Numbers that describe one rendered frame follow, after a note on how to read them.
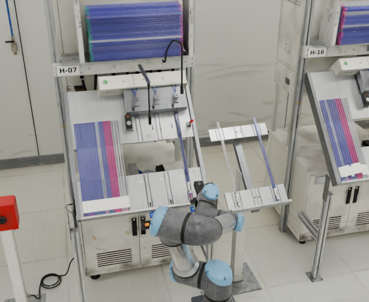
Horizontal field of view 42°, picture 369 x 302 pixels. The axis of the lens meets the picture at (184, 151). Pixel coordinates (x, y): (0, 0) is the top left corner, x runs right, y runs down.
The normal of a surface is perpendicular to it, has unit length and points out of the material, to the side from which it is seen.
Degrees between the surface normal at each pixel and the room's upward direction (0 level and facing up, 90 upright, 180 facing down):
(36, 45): 90
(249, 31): 90
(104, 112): 45
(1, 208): 90
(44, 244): 0
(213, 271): 7
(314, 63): 90
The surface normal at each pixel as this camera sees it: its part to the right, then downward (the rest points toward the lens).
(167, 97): 0.17, -0.31
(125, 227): 0.24, 0.45
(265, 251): 0.00, -0.88
